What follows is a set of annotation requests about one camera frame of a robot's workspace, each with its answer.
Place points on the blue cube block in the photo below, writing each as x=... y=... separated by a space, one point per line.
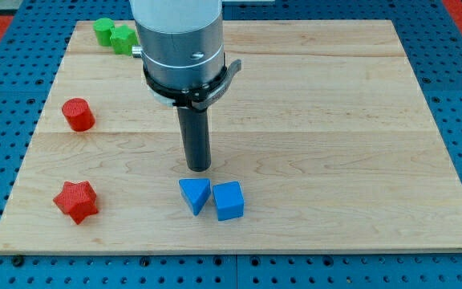
x=229 y=200

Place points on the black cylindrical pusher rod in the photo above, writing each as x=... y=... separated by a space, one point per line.
x=194 y=128

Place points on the red cylinder block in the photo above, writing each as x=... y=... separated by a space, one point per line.
x=78 y=114

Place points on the wooden board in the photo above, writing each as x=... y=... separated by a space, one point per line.
x=325 y=128

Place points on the black clamp mount ring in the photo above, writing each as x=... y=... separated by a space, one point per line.
x=197 y=99

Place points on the red star block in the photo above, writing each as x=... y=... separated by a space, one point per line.
x=77 y=200

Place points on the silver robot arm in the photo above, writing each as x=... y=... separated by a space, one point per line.
x=183 y=54

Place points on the green cylinder block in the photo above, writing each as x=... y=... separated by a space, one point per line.
x=102 y=28

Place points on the blue triangle block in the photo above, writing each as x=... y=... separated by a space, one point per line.
x=195 y=192

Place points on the green star block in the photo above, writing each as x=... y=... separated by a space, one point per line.
x=123 y=39

